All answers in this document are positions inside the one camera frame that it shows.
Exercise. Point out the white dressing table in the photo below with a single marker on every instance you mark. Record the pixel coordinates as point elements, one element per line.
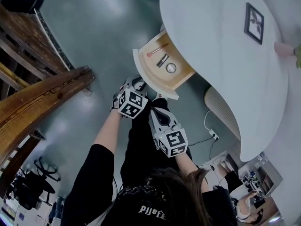
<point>211,43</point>

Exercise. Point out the pink makeup brush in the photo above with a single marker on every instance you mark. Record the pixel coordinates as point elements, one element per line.
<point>157,49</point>

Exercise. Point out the pink vase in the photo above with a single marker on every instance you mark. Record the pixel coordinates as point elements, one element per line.
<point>283,49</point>

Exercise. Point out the person's left hand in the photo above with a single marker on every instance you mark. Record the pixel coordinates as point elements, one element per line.
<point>115,102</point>

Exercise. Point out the person's left forearm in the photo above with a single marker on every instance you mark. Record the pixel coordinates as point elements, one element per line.
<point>107,131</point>

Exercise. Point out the black picture frame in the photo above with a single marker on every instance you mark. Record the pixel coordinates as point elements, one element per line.
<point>254,23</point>

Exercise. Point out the green plant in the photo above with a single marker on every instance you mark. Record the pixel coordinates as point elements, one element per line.
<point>298,58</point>

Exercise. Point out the silver lipstick tube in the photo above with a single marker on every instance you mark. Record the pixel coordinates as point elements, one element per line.
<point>163,60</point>

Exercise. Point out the person's right forearm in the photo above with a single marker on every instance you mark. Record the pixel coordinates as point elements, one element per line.
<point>187,161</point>

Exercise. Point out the round silver compact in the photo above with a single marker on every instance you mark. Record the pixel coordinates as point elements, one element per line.
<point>171,67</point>

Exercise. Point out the wooden beam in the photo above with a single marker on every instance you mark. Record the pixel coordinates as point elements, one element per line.
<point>35,107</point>

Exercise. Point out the cluttered shelf unit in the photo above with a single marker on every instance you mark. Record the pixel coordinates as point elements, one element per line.
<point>261,175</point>

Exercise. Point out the metal edge strip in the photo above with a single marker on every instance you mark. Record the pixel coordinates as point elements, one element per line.
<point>56,41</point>

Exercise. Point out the black office chair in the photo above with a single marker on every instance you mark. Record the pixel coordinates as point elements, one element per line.
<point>35,185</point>

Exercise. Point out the white wooden drawer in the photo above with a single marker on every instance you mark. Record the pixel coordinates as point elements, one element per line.
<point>162,79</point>

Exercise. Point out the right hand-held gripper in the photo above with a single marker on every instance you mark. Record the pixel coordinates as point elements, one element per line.
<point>172,140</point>

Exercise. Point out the person's black trousers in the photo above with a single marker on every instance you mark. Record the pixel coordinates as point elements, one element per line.
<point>141,145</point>

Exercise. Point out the beige ribbed cabinet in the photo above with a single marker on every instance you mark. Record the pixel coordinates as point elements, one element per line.
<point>223,112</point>

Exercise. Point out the person's black sweatshirt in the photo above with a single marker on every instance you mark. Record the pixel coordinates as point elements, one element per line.
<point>94,196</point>

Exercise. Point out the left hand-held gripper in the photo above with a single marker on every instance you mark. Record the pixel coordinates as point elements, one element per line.
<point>130,102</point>

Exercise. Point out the dark wooden staircase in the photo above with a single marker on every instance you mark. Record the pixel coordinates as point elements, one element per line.
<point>21,46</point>

